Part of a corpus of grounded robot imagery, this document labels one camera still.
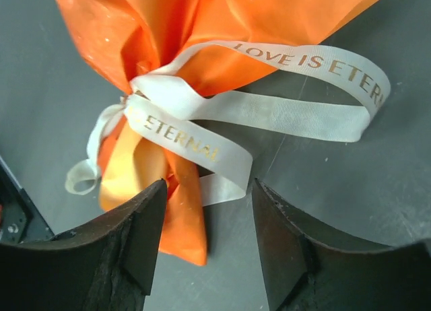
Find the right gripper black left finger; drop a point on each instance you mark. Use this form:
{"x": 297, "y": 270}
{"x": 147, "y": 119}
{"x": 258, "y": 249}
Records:
{"x": 107, "y": 263}

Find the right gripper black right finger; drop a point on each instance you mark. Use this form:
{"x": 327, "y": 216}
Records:
{"x": 309, "y": 265}

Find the white printed ribbon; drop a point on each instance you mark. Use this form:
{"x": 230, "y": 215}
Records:
{"x": 164, "y": 109}

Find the orange wrapping paper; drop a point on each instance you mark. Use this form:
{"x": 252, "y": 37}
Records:
{"x": 123, "y": 39}

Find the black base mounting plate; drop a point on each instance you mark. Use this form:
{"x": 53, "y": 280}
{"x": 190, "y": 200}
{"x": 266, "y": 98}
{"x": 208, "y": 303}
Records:
{"x": 21, "y": 220}

